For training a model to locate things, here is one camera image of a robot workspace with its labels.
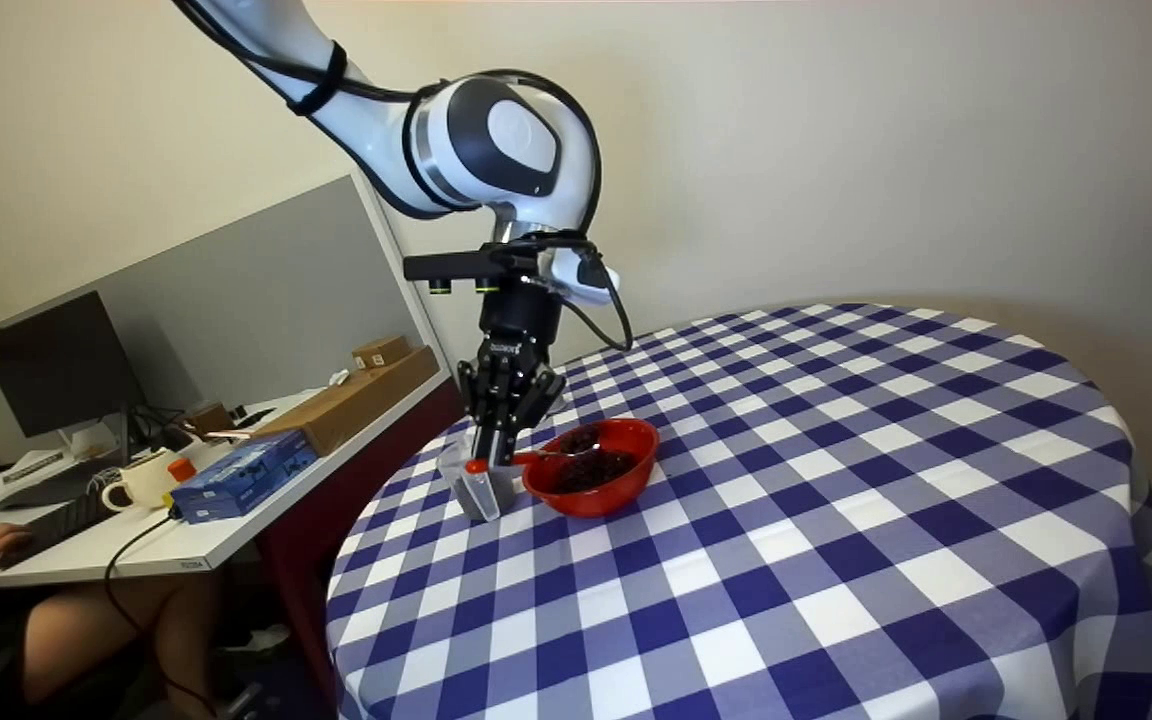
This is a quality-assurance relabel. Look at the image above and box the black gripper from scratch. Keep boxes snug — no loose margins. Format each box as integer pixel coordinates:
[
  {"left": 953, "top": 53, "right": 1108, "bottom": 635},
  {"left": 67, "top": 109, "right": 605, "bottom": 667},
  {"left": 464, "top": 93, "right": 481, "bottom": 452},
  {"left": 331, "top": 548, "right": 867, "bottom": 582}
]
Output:
[{"left": 450, "top": 274, "right": 567, "bottom": 470}]

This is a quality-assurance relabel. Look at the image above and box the red cylindrical object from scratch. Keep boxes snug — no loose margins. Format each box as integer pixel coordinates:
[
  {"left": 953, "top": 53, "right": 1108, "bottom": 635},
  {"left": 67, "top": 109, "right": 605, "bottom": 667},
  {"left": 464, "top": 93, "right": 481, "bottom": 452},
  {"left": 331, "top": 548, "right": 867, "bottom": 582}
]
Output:
[{"left": 454, "top": 452, "right": 529, "bottom": 482}]

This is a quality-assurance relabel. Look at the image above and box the red plastic bowl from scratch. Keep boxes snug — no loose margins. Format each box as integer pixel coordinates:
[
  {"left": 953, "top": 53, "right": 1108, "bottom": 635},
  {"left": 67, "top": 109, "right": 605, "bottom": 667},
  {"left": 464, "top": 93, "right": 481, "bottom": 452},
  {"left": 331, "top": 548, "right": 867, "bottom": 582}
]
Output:
[{"left": 515, "top": 410, "right": 664, "bottom": 525}]

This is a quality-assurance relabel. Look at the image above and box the dark brown beans heap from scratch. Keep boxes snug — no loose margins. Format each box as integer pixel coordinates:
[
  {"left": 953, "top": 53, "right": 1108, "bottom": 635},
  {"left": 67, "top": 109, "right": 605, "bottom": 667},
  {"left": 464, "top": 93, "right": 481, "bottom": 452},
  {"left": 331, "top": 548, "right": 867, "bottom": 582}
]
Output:
[{"left": 549, "top": 433, "right": 642, "bottom": 492}]

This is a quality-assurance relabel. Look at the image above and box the flat brown cardboard box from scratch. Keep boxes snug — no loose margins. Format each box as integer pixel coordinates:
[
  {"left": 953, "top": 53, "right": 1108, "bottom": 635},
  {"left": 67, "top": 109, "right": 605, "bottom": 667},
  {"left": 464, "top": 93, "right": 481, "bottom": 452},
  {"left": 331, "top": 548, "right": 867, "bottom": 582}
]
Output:
[{"left": 247, "top": 337, "right": 446, "bottom": 457}]

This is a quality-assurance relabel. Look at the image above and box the dark red cabinet side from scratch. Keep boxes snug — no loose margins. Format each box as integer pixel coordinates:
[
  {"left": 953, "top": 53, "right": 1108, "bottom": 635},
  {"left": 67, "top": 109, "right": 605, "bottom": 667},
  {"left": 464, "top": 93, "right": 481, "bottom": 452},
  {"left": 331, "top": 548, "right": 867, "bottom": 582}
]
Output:
[{"left": 250, "top": 382, "right": 473, "bottom": 671}]

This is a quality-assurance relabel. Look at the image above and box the blue cardboard box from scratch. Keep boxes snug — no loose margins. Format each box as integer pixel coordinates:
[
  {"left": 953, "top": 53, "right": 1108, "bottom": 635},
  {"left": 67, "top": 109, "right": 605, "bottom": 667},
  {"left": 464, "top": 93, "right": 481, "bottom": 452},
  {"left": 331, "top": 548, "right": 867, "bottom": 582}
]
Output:
[{"left": 171, "top": 433, "right": 318, "bottom": 526}]

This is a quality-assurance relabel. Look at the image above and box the gray desk partition panel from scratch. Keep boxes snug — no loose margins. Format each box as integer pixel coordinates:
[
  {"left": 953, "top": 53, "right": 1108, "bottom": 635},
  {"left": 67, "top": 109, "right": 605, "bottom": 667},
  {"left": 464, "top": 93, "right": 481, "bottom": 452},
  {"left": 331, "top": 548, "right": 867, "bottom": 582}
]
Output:
[{"left": 0, "top": 172, "right": 450, "bottom": 433}]

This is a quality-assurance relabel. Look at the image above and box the blue white checkered tablecloth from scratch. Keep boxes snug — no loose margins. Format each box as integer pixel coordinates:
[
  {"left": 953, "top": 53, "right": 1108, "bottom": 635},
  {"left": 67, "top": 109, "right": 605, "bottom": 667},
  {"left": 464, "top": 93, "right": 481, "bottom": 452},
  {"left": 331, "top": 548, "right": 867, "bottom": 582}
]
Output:
[{"left": 318, "top": 297, "right": 1152, "bottom": 720}]

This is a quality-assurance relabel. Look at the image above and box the white office desk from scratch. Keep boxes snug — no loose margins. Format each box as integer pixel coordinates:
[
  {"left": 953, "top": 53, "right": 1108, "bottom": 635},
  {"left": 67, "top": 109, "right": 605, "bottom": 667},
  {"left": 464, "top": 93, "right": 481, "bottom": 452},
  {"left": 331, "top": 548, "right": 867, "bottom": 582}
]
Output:
[{"left": 0, "top": 362, "right": 450, "bottom": 592}]

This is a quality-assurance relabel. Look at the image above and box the white mug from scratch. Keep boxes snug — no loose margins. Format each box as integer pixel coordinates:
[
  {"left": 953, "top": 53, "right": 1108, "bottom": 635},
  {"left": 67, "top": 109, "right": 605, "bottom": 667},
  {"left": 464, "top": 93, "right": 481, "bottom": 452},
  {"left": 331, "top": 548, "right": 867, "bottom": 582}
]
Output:
[{"left": 98, "top": 452, "right": 186, "bottom": 518}]

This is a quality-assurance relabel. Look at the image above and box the black computer monitor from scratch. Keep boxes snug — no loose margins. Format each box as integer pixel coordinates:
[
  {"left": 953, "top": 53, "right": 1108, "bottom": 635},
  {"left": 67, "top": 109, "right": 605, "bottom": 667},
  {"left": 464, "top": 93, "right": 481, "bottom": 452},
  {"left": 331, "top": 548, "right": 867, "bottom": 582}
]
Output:
[{"left": 0, "top": 288, "right": 150, "bottom": 440}]

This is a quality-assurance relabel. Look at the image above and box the black keyboard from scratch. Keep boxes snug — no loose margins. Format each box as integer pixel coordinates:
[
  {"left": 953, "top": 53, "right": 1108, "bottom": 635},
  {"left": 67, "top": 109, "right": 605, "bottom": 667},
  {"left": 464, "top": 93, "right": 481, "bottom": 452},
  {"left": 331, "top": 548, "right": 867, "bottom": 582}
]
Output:
[{"left": 0, "top": 482, "right": 121, "bottom": 576}]

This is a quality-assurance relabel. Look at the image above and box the person's bare leg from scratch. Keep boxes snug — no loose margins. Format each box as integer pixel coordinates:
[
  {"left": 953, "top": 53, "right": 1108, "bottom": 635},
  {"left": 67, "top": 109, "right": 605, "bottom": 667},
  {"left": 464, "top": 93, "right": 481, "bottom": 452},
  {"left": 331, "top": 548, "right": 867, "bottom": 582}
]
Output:
[{"left": 19, "top": 570, "right": 228, "bottom": 720}]

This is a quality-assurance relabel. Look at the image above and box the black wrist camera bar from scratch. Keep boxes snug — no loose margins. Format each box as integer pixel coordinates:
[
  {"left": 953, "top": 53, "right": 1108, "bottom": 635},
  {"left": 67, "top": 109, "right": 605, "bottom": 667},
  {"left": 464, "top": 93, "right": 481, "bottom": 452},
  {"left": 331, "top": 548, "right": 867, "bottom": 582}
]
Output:
[{"left": 400, "top": 244, "right": 529, "bottom": 291}]

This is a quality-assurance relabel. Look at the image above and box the thin black desk cable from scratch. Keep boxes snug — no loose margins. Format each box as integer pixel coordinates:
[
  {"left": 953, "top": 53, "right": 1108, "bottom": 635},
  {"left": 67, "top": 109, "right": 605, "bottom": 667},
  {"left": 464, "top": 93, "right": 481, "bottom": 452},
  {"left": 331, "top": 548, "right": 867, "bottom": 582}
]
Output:
[{"left": 98, "top": 513, "right": 207, "bottom": 720}]

